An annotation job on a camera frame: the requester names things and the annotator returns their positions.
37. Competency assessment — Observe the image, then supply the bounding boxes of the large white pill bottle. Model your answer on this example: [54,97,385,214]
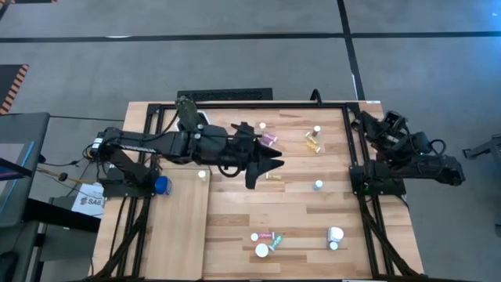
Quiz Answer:
[326,226,345,244]

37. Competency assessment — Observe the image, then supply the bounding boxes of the orange black striped floor mat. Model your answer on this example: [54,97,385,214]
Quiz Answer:
[0,63,31,116]

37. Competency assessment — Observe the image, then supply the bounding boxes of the grey side cart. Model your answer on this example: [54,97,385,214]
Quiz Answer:
[0,112,51,282]

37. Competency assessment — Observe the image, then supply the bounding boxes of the white paper sign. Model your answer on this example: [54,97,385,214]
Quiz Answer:
[71,182,106,219]

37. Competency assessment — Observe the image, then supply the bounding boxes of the light wooden tray board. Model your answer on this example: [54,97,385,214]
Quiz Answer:
[146,166,212,279]

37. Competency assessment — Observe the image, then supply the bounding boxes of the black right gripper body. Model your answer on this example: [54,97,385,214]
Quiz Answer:
[373,111,410,144]

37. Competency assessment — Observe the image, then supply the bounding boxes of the black floor beam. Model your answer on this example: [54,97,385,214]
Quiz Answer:
[23,197,102,233]

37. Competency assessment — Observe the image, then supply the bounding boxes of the black metal table frame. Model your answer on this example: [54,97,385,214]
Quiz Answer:
[88,100,427,282]

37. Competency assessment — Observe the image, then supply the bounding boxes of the black and yellow cables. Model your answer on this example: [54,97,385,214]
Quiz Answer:
[37,153,103,187]

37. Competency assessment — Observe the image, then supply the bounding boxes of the green cactus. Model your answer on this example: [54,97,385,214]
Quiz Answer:
[175,96,200,132]

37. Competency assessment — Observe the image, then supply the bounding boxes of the black floor grate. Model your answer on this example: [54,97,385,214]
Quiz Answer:
[176,87,274,102]

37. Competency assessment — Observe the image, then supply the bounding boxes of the black equipment stand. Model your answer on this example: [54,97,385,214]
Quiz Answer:
[461,134,501,161]

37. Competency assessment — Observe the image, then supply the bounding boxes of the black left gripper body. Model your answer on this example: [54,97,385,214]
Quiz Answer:
[218,121,262,175]

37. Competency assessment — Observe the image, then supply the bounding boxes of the teal pill vial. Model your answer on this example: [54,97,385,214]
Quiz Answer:
[267,233,284,252]

